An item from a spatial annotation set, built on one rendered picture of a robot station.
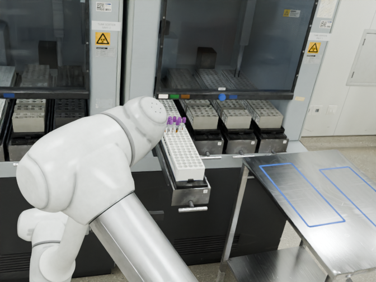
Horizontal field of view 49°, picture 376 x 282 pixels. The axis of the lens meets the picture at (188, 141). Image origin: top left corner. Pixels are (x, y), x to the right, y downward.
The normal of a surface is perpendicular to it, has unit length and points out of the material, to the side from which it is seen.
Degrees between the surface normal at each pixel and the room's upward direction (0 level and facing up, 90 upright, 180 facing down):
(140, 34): 90
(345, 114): 90
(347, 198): 0
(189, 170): 90
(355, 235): 0
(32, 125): 90
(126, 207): 36
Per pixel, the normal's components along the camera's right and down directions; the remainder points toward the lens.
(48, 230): 0.21, -0.46
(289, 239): 0.11, -0.86
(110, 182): 0.53, -0.33
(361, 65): 0.24, 0.51
